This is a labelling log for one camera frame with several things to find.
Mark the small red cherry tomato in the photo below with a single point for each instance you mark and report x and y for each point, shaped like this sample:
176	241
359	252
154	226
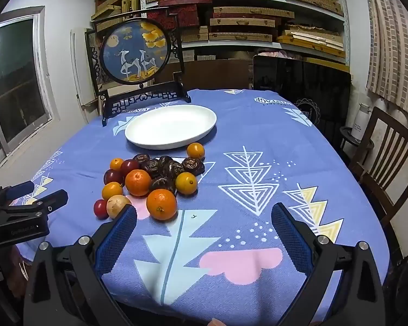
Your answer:
100	208

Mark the dark brown water chestnut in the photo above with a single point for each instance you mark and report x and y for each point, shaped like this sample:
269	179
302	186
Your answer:
192	165
162	184
141	159
173	170
152	168
164	160

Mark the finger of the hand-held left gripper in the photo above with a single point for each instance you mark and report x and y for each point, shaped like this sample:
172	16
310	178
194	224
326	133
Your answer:
20	189
52	200

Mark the dark wooden chair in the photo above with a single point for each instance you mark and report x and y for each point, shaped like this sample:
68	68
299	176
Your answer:
394	121

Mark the white metal shelf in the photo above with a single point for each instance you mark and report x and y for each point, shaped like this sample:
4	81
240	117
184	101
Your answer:
224	45

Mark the small orange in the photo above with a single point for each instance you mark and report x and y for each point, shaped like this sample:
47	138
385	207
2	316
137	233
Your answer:
116	164
112	191
195	150
185	183

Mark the black round side stand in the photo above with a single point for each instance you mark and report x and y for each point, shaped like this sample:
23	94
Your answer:
346	136

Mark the black flat panel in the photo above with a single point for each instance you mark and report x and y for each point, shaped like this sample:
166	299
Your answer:
292	81

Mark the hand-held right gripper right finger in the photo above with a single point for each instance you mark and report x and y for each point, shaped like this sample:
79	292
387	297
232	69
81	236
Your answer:
289	234

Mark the blue patterned tablecloth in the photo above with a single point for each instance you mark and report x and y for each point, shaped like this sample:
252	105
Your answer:
224	135

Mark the large orange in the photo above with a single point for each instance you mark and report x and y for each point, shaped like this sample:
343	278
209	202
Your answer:
161	204

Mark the brown cardboard box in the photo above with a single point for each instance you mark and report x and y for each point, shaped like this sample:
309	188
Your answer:
217	74

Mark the round deer screen black stand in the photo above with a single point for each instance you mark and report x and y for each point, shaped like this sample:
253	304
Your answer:
132	51

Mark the white thermos jug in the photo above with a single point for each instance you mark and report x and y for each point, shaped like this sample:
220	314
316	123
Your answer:
360	125

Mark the window with white frame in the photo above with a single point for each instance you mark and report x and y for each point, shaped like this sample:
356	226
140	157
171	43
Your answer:
13	85

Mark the checked beige curtain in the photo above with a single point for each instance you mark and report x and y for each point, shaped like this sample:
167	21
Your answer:
391	40

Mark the deep orange mandarin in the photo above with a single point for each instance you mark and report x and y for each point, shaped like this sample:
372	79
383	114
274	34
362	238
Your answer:
138	182

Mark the tan round fruit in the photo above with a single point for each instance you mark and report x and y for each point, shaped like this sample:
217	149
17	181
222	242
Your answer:
117	204

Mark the shelf of flat boxes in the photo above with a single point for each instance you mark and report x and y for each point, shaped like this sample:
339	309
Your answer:
241	23

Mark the white oval plate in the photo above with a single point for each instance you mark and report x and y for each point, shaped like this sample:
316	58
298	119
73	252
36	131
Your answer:
170	125

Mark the large red patterned box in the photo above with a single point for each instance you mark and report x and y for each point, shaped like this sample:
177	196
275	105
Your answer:
176	17

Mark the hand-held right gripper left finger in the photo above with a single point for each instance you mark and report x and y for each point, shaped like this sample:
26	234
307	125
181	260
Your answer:
119	237

